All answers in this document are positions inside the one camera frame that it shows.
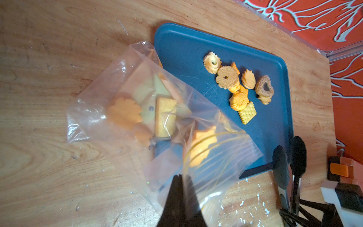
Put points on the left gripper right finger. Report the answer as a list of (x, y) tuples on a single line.
[(193, 214)]

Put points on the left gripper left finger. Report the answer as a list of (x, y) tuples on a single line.
[(174, 209)]

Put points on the black metal tongs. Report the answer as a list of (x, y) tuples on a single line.
[(288, 168)]

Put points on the clear resealable bag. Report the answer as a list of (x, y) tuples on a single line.
[(153, 126)]

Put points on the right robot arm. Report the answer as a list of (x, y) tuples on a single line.
[(343, 208)]

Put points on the orange tool case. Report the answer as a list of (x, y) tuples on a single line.
[(345, 170)]

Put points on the square waffle yellow cookie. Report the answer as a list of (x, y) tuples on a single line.
[(248, 113)]

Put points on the orange fish cookie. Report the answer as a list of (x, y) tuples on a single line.
[(239, 101)]

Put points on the flower pale cookie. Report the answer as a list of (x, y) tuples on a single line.
[(265, 99)]

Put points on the blue plastic tray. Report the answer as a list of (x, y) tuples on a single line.
[(182, 50)]

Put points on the round tan cookie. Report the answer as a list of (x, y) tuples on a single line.
[(227, 77)]

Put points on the heart hole brown cookie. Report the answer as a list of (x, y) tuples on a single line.
[(263, 87)]

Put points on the round swirl cookie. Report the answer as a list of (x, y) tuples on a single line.
[(212, 63)]

